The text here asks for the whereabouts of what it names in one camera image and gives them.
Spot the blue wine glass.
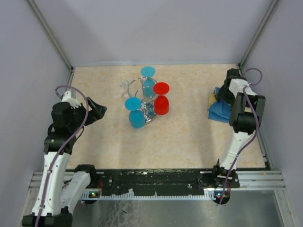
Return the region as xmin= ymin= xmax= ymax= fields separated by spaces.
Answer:
xmin=125 ymin=97 xmax=145 ymax=129
xmin=141 ymin=66 xmax=156 ymax=97

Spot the red wine glass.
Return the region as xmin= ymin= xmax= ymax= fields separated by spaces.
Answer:
xmin=153 ymin=82 xmax=170 ymax=115

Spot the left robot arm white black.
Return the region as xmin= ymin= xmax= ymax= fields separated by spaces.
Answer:
xmin=21 ymin=90 xmax=107 ymax=227

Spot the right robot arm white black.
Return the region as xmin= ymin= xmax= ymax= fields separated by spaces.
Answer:
xmin=197 ymin=69 xmax=266 ymax=205

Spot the blue cartoon cloth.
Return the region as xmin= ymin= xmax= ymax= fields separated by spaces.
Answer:
xmin=208 ymin=87 xmax=232 ymax=123

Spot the left aluminium corner post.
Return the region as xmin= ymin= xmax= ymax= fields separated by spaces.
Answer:
xmin=27 ymin=0 xmax=76 ymax=71

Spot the aluminium corner post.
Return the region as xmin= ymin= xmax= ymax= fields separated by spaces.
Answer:
xmin=27 ymin=0 xmax=76 ymax=71
xmin=238 ymin=0 xmax=280 ymax=70

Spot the chrome wire glass rack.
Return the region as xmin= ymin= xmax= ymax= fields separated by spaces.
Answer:
xmin=128 ymin=77 xmax=158 ymax=124

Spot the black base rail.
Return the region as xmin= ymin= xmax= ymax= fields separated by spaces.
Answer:
xmin=87 ymin=167 xmax=240 ymax=196

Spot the aluminium frame rail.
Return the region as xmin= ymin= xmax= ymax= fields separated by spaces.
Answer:
xmin=29 ymin=170 xmax=286 ymax=190

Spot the white cable duct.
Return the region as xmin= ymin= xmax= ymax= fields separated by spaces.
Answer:
xmin=80 ymin=191 xmax=222 ymax=201

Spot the right aluminium corner post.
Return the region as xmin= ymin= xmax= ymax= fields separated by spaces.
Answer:
xmin=238 ymin=0 xmax=280 ymax=70

